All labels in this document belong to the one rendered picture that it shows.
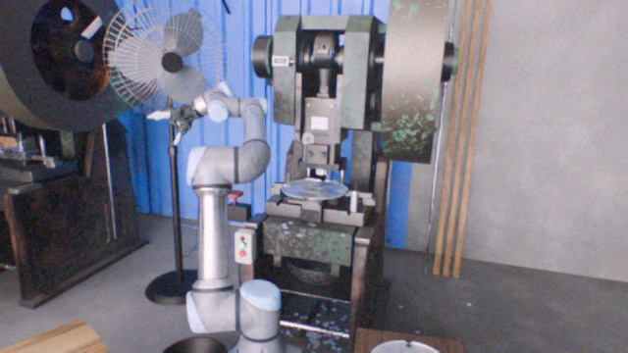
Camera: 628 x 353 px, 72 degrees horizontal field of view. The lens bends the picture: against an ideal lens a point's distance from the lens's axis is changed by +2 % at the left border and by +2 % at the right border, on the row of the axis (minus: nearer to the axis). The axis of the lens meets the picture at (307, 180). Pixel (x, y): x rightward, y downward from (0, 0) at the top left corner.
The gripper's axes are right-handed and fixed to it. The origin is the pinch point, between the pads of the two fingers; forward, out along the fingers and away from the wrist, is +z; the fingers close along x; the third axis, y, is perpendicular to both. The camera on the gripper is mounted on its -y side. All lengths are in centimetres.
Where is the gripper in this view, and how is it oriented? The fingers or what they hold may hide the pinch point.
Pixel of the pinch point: (160, 130)
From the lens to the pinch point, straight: 186.6
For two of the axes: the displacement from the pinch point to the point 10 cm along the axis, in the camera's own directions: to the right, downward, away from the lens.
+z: -8.5, 4.8, 2.1
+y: 1.2, 5.7, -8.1
